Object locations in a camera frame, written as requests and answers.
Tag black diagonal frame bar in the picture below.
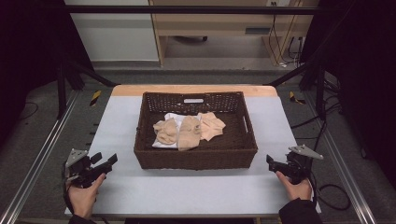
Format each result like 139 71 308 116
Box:
65 58 120 89
263 61 316 88

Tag aluminium rail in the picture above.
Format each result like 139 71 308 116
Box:
302 92 378 224
0 89 81 224

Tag person's right hand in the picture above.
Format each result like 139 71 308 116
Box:
275 170 313 202

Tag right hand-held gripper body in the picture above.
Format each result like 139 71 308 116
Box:
274 144 325 186

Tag white cloth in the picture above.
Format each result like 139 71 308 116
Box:
151 112 204 149

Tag black curtain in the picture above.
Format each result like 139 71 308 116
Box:
300 0 396 190
0 0 94 147

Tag light wooden desk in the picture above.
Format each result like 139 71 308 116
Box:
148 0 319 67

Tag cables under desk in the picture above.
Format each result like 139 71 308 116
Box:
268 2 305 68

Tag black upright stand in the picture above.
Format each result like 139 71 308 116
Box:
56 60 68 120
315 65 327 121

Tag person's left hand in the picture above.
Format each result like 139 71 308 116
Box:
66 173 107 219

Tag white cabinet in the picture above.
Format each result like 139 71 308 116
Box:
64 0 160 63

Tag yellow black tape marker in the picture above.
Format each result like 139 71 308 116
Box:
289 91 307 105
89 90 103 107

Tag black horizontal frame bar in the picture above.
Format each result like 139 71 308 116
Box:
64 5 322 16

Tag beige sock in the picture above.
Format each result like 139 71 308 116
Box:
177 115 203 152
198 111 227 142
152 118 179 146

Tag brown wicker basket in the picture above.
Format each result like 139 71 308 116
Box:
133 91 259 171

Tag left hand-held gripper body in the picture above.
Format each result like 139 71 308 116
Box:
63 147 114 189

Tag black floor cable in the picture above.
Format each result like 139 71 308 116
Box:
290 78 344 141

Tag wooden table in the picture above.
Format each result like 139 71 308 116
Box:
110 84 278 98

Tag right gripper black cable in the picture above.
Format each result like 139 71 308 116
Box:
306 157 352 212

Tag pale grey table mat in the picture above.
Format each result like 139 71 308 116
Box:
64 95 322 217

